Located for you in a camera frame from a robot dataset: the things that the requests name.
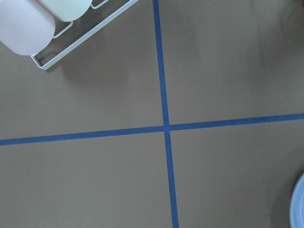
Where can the pink cup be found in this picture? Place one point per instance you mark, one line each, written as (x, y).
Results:
(26, 27)

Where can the blue plate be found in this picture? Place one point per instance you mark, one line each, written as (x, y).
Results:
(296, 213)

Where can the white wire cup rack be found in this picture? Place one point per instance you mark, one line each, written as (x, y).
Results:
(70, 35)

